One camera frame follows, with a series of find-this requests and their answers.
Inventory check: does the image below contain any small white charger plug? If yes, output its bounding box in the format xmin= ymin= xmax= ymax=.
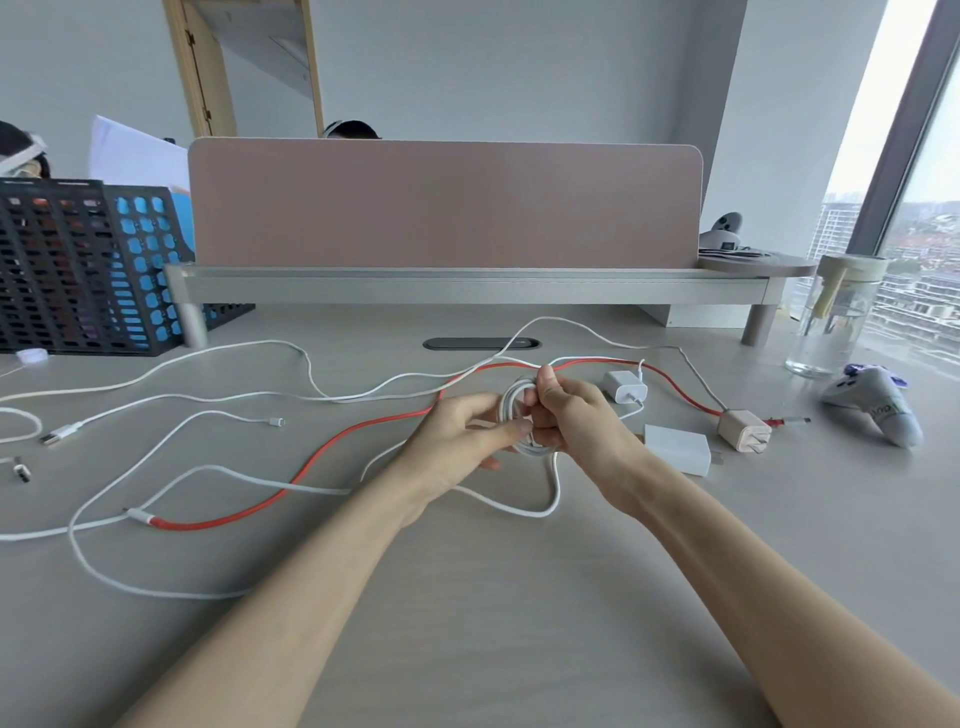
xmin=602 ymin=369 xmax=650 ymax=407

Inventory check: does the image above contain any white handheld controller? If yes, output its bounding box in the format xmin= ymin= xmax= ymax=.
xmin=698 ymin=211 xmax=753 ymax=253

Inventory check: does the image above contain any person's left forearm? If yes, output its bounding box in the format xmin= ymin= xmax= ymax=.
xmin=112 ymin=468 xmax=429 ymax=728

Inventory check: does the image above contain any person's left hand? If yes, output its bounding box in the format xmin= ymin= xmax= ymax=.
xmin=386 ymin=391 xmax=535 ymax=528

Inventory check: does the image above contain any blue folder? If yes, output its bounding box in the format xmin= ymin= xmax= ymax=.
xmin=103 ymin=186 xmax=198 ymax=335

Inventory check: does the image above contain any large white charger block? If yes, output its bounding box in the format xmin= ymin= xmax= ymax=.
xmin=642 ymin=424 xmax=726 ymax=479

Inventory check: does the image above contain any black mesh file organizer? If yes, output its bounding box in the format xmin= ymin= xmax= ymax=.
xmin=0 ymin=177 xmax=256 ymax=358

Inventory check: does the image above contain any short white cable loop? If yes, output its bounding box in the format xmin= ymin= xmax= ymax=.
xmin=0 ymin=407 xmax=44 ymax=445

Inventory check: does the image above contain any person's right forearm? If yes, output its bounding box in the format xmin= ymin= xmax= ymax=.
xmin=600 ymin=442 xmax=960 ymax=728

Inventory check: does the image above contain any clear bottle with cream lid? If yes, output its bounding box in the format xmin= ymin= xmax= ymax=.
xmin=784 ymin=254 xmax=891 ymax=379

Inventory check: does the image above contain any black desk cable grommet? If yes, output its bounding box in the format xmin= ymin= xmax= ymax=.
xmin=422 ymin=336 xmax=542 ymax=352

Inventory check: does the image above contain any small white round puck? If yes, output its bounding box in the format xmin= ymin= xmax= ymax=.
xmin=0 ymin=347 xmax=51 ymax=378

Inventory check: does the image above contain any red charging cable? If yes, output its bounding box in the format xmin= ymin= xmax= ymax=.
xmin=123 ymin=358 xmax=813 ymax=532

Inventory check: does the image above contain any wooden door frame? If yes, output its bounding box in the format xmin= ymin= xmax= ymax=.
xmin=162 ymin=0 xmax=326 ymax=141

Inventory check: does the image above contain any beige charger plug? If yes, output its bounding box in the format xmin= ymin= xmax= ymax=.
xmin=716 ymin=408 xmax=774 ymax=456

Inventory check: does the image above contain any long white usb cable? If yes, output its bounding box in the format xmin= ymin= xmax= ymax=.
xmin=41 ymin=315 xmax=729 ymax=450

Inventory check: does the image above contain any white paper sheet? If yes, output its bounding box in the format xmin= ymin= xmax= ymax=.
xmin=87 ymin=114 xmax=193 ymax=193

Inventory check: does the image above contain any silver desk shelf riser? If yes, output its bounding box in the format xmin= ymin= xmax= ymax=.
xmin=163 ymin=261 xmax=798 ymax=351

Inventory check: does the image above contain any white cable with small tip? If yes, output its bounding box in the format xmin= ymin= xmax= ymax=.
xmin=67 ymin=409 xmax=288 ymax=602

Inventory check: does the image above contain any white charging cable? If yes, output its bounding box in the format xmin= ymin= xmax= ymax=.
xmin=360 ymin=357 xmax=648 ymax=520

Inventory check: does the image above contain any white and purple game controller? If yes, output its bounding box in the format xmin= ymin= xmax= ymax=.
xmin=818 ymin=363 xmax=924 ymax=450

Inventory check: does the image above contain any person's right hand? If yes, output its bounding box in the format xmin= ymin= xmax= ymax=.
xmin=521 ymin=366 xmax=652 ymax=519

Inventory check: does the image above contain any round beige tray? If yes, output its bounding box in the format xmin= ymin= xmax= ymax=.
xmin=696 ymin=251 xmax=819 ymax=279

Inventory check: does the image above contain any thin white cable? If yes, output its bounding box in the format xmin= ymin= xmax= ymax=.
xmin=0 ymin=339 xmax=335 ymax=405

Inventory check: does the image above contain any white cable with wavy loop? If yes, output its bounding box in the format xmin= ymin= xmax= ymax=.
xmin=0 ymin=464 xmax=352 ymax=543

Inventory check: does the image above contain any pink desk divider panel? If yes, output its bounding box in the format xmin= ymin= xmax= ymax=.
xmin=187 ymin=136 xmax=705 ymax=271

